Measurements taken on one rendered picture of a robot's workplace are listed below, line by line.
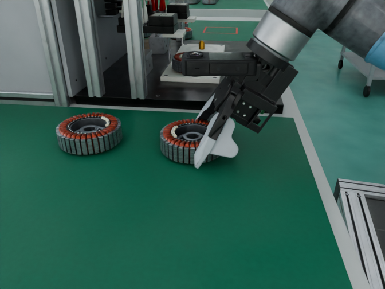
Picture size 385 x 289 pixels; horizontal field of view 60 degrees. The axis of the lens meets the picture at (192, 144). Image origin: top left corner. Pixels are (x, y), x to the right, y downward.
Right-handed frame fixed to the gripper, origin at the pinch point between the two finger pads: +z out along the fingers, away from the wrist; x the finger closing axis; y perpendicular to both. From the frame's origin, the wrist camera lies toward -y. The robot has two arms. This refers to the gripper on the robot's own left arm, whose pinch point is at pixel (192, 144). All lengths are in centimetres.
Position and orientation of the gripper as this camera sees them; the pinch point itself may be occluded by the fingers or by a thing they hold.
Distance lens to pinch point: 58.7
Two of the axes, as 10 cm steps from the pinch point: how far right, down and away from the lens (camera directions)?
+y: 8.7, 4.4, 2.4
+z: -5.0, 7.6, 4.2
